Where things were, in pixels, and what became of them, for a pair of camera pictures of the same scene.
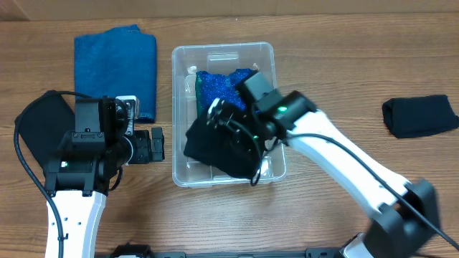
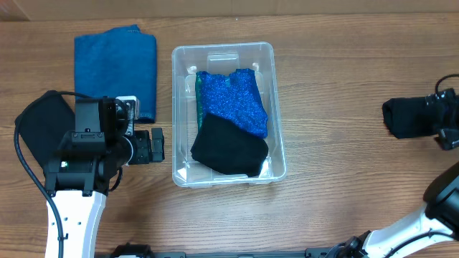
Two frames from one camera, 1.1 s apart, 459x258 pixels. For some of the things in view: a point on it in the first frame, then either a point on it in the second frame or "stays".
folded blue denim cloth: [119, 61] stays
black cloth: [408, 117] stays
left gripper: [143, 138] stays
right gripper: [222, 117] → [441, 117]
